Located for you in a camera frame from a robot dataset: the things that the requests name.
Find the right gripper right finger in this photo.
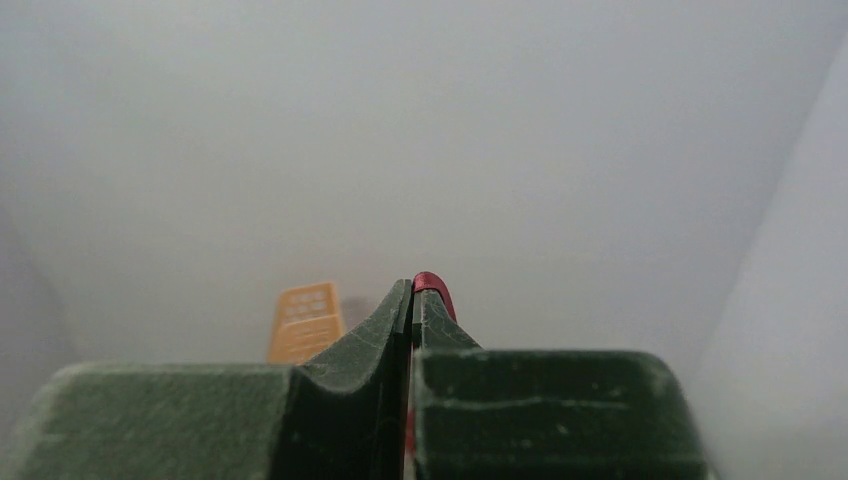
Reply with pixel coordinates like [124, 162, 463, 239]
[410, 290, 714, 479]

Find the orange plastic file organizer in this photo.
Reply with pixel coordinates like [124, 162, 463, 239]
[266, 282, 347, 364]

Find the dark red bra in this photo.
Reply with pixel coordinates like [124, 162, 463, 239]
[404, 271, 457, 467]

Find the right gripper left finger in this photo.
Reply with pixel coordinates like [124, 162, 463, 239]
[1, 280, 412, 479]

